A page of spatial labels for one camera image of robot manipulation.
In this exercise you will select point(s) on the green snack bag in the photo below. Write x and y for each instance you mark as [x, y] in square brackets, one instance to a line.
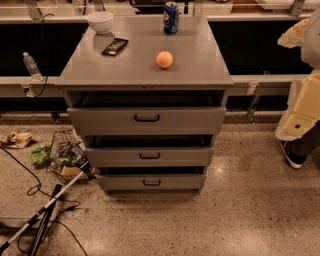
[40, 155]

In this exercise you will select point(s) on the bottom grey drawer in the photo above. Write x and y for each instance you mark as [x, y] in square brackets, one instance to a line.
[151, 182]

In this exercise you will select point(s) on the white black reacher stick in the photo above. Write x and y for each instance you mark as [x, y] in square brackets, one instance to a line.
[42, 210]

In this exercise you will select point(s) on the top grey drawer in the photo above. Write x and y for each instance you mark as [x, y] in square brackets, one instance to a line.
[147, 121]

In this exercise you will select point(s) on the clear plastic water bottle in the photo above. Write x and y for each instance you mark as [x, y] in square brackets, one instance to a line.
[32, 67]

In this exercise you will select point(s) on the white bowl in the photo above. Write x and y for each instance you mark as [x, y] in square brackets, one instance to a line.
[101, 22]

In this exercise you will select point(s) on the orange fruit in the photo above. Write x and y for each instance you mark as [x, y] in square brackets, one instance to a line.
[164, 59]

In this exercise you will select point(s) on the blue pepsi can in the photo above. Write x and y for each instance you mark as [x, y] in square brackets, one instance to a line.
[171, 17]

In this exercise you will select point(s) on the grey drawer cabinet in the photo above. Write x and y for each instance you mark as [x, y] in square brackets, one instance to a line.
[197, 77]

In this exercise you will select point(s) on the black snack bar packet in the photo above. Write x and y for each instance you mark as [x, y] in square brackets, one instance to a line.
[115, 46]

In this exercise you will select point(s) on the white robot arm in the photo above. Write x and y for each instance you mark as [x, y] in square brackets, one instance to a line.
[310, 51]

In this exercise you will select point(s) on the wire basket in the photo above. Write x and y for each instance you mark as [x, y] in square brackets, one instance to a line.
[67, 157]

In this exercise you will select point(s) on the grey drawer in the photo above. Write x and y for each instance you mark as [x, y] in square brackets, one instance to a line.
[149, 157]
[147, 121]
[151, 182]

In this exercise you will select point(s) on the black white shoe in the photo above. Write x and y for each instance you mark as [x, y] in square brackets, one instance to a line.
[293, 159]

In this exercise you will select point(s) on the middle grey drawer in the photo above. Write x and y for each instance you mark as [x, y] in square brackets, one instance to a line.
[149, 157]

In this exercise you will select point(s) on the crumpled brown bag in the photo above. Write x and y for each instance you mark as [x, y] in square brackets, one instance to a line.
[16, 140]

